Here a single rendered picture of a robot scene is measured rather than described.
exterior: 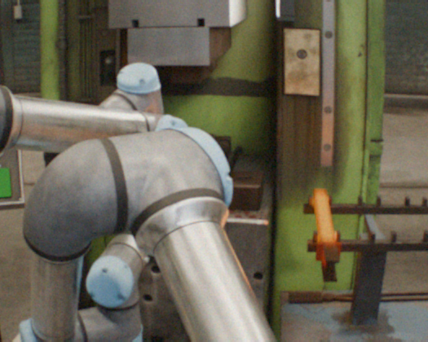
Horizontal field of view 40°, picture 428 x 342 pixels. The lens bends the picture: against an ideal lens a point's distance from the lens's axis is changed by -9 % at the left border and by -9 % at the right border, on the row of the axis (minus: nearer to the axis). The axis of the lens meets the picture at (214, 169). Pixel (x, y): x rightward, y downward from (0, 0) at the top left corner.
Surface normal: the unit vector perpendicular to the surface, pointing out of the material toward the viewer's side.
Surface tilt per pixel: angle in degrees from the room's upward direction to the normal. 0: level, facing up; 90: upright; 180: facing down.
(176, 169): 36
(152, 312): 90
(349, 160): 90
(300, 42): 90
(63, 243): 122
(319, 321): 0
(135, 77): 30
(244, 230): 90
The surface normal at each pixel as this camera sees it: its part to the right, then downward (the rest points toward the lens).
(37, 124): 0.77, 0.12
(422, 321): 0.00, -0.96
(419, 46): -0.03, 0.28
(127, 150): 0.23, -0.68
